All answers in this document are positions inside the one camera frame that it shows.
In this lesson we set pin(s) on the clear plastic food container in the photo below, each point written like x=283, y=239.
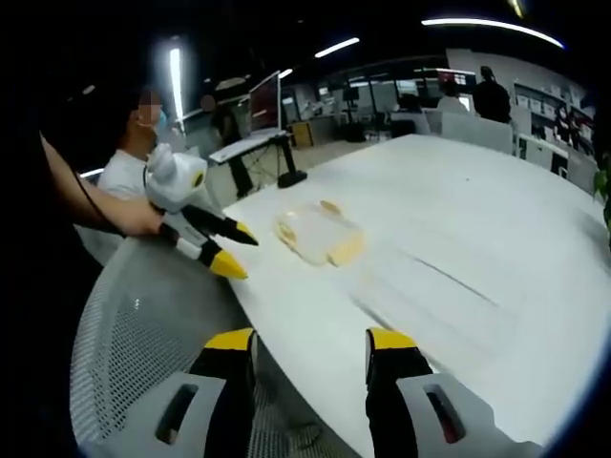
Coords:
x=320, y=234

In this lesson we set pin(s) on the green potted plant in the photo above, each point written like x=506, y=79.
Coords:
x=602, y=188

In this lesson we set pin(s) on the yellow box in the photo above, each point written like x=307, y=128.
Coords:
x=303, y=134

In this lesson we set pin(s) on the computer monitor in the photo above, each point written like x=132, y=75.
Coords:
x=265, y=102

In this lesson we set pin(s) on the white storage shelf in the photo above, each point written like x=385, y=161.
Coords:
x=549, y=102

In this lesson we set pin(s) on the white mesh office chair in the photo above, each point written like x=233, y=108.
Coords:
x=143, y=310

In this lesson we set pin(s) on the white desk partition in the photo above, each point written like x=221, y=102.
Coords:
x=477, y=131

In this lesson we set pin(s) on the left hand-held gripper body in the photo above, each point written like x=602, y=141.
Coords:
x=176, y=183

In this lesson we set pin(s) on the white stand tray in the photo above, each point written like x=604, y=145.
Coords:
x=243, y=145

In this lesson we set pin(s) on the black desk stand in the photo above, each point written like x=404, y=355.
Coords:
x=288, y=164

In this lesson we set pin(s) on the long ceiling light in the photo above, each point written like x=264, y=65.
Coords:
x=491, y=26
x=176, y=81
x=336, y=47
x=285, y=73

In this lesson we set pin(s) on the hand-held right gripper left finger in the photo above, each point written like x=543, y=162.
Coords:
x=224, y=405

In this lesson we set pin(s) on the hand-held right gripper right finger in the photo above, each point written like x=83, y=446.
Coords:
x=396, y=396

